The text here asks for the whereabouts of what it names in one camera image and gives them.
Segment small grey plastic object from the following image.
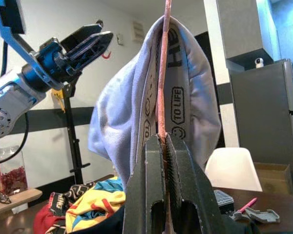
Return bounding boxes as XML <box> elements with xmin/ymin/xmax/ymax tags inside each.
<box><xmin>231</xmin><ymin>206</ymin><xmax>281</xmax><ymax>224</ymax></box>

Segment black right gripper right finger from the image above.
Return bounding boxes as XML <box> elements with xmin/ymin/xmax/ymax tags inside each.
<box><xmin>165</xmin><ymin>132</ymin><xmax>227</xmax><ymax>234</ymax></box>

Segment light wooden shelf board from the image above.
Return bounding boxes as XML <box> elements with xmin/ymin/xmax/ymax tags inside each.
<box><xmin>0</xmin><ymin>187</ymin><xmax>44</xmax><ymax>218</ymax></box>

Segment dark wooden table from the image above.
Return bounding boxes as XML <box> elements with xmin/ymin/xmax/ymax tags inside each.
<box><xmin>0</xmin><ymin>174</ymin><xmax>293</xmax><ymax>234</ymax></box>

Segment black orange lettered cloth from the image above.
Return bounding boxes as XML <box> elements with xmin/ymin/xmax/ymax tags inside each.
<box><xmin>48</xmin><ymin>181</ymin><xmax>96</xmax><ymax>218</ymax></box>

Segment white plastic chair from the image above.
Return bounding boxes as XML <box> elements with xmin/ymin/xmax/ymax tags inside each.
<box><xmin>204</xmin><ymin>147</ymin><xmax>264</xmax><ymax>193</ymax></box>

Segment yellow blue colourful shirt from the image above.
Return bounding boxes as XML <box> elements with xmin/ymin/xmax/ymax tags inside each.
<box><xmin>65</xmin><ymin>175</ymin><xmax>126</xmax><ymax>233</ymax></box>

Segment light grey printed shorts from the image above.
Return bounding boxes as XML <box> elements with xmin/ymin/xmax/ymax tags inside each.
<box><xmin>87</xmin><ymin>16</ymin><xmax>222</xmax><ymax>193</ymax></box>

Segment dark navy garment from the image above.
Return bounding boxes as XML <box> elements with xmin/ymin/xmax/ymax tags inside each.
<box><xmin>94</xmin><ymin>204</ymin><xmax>262</xmax><ymax>234</ymax></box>

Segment pink pen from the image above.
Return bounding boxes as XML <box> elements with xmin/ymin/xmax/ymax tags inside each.
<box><xmin>235</xmin><ymin>197</ymin><xmax>258</xmax><ymax>214</ymax></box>

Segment glass jar with red filling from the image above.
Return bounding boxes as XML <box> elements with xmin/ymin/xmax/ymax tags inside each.
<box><xmin>0</xmin><ymin>145</ymin><xmax>29</xmax><ymax>196</ymax></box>

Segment plain cardboard box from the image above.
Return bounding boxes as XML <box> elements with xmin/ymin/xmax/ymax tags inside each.
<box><xmin>253</xmin><ymin>162</ymin><xmax>293</xmax><ymax>195</ymax></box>

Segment yellow tool on stand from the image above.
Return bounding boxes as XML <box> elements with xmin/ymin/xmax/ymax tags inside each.
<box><xmin>50</xmin><ymin>87</ymin><xmax>67</xmax><ymax>113</ymax></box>

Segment grey refrigerator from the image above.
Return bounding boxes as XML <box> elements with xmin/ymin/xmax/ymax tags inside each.
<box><xmin>229</xmin><ymin>59</ymin><xmax>293</xmax><ymax>195</ymax></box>

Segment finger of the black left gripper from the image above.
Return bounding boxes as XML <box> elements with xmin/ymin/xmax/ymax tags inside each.
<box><xmin>67</xmin><ymin>31</ymin><xmax>115</xmax><ymax>73</ymax></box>
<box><xmin>62</xmin><ymin>20</ymin><xmax>105</xmax><ymax>48</ymax></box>

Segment white security camera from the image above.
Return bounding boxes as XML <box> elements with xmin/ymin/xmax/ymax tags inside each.
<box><xmin>254</xmin><ymin>57</ymin><xmax>266</xmax><ymax>69</ymax></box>

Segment black metal stand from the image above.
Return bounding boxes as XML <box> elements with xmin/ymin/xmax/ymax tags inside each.
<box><xmin>60</xmin><ymin>82</ymin><xmax>91</xmax><ymax>187</ymax></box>

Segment white wall vent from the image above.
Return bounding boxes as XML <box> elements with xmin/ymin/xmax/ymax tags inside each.
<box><xmin>132</xmin><ymin>20</ymin><xmax>145</xmax><ymax>45</ymax></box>

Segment grey keypad device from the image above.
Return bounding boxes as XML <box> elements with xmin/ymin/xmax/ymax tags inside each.
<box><xmin>212</xmin><ymin>189</ymin><xmax>235</xmax><ymax>213</ymax></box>

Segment pink plastic hanger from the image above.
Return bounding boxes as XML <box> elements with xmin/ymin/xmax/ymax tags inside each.
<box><xmin>156</xmin><ymin>0</ymin><xmax>173</xmax><ymax>234</ymax></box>

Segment red cloth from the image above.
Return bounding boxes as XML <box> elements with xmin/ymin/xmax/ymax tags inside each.
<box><xmin>33</xmin><ymin>206</ymin><xmax>70</xmax><ymax>234</ymax></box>

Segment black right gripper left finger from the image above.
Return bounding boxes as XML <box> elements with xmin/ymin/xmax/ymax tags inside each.
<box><xmin>123</xmin><ymin>135</ymin><xmax>167</xmax><ymax>234</ymax></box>

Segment red wall hook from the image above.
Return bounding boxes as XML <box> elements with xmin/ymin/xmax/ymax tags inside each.
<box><xmin>101</xmin><ymin>47</ymin><xmax>113</xmax><ymax>60</ymax></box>

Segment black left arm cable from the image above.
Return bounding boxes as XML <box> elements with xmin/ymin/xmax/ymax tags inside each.
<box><xmin>0</xmin><ymin>36</ymin><xmax>30</xmax><ymax>168</ymax></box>

